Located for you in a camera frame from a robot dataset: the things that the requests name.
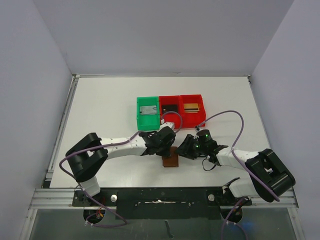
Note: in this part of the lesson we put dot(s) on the silver card in green bin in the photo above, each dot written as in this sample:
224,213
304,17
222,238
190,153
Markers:
148,110

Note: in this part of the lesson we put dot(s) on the gold card in red bin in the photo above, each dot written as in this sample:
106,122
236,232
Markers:
191,107

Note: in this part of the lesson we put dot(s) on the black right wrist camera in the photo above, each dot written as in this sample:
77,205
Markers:
204,136

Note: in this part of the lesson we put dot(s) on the aluminium left frame rail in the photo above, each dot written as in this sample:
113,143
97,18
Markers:
62,125

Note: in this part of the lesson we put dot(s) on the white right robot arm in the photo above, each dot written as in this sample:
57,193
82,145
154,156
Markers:
269,177

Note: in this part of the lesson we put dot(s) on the black card in red bin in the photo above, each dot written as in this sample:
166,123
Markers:
169,108

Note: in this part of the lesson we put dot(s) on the red plastic bin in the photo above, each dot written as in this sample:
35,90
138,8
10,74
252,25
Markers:
193,119
171,116

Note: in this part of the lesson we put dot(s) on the red plastic bin middle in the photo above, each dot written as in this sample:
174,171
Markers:
171,116

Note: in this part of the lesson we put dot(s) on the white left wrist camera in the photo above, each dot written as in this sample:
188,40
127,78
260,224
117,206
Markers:
164,124

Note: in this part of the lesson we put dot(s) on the red plastic bin right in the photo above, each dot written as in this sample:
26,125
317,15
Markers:
193,119

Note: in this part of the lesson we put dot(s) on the brown leather card holder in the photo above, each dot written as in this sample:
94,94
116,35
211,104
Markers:
171,161

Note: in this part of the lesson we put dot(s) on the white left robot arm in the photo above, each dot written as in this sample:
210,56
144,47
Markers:
87,157

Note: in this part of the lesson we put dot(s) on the green plastic bin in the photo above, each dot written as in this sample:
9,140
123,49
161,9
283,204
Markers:
147,122

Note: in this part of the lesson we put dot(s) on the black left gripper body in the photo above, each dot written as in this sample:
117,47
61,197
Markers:
164,150

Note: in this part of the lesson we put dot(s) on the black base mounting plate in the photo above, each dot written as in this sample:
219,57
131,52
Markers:
160,203

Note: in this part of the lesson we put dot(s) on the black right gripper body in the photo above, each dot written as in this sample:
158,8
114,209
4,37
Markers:
191,146

